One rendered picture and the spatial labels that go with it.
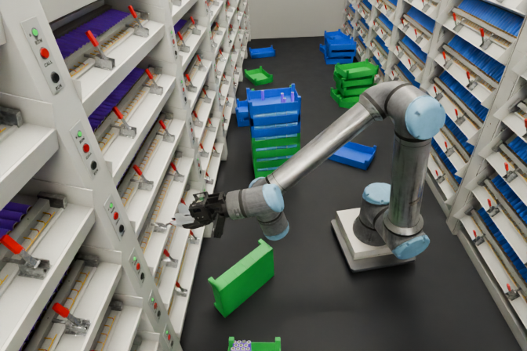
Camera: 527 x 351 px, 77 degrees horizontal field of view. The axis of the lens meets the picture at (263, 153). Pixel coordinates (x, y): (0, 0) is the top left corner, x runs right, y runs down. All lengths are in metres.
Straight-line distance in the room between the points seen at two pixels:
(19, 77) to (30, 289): 0.34
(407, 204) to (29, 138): 1.13
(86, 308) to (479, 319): 1.48
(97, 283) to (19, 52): 0.52
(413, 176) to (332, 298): 0.71
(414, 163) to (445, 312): 0.78
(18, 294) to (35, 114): 0.29
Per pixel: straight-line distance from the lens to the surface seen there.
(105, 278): 0.90
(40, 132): 0.68
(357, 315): 1.62
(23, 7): 0.67
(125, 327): 1.05
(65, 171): 0.75
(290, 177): 1.16
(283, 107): 1.93
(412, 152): 1.14
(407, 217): 1.37
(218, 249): 1.82
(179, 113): 1.41
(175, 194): 1.34
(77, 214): 0.78
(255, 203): 1.01
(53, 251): 0.73
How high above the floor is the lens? 1.40
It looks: 35 degrees down
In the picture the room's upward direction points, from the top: 4 degrees counter-clockwise
